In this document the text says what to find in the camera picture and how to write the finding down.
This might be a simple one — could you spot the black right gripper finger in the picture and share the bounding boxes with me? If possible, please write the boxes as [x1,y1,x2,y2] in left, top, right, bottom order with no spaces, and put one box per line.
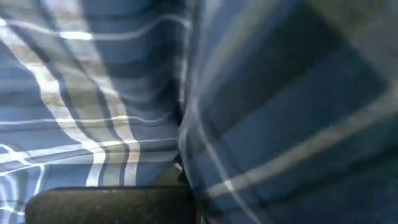
[24,164,199,224]

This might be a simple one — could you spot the blue plaid pajama pants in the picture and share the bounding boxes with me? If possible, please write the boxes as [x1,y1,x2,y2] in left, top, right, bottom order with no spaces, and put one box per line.
[178,0,398,224]

